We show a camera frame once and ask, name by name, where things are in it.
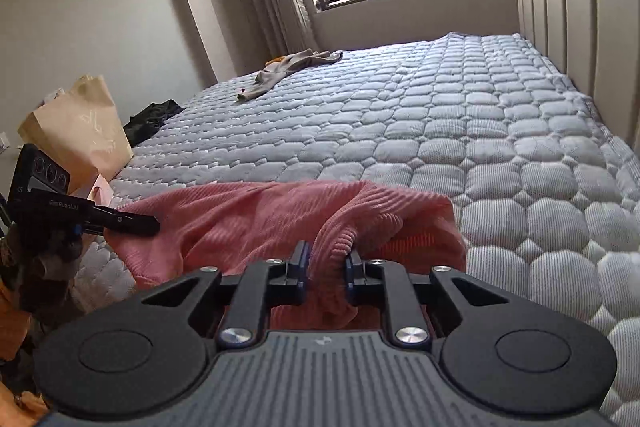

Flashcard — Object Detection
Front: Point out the brown paper bag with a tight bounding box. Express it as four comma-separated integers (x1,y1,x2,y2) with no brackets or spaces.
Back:
18,74,135,196

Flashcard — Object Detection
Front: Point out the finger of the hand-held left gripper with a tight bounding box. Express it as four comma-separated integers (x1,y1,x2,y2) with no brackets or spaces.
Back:
80,206,161,238

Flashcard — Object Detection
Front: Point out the black garment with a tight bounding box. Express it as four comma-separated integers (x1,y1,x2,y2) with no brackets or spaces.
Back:
122,99,187,148

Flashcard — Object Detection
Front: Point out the bed with grey quilted mattress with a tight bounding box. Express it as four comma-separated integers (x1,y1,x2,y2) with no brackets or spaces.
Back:
74,32,640,427

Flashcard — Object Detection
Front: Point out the beige padded headboard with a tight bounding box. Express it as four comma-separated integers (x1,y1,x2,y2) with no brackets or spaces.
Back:
515,0,640,145

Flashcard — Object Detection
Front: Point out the beige garment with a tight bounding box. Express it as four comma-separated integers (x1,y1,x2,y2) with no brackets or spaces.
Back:
237,49,345,104

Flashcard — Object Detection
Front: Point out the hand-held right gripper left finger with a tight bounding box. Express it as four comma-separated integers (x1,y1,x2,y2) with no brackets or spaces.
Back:
141,240,314,349

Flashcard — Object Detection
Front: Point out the pink ribbed sweater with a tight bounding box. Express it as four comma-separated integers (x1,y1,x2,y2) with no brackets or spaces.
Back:
102,179,469,333

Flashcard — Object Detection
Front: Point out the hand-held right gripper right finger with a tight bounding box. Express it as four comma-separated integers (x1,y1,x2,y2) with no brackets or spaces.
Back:
344,250,507,349

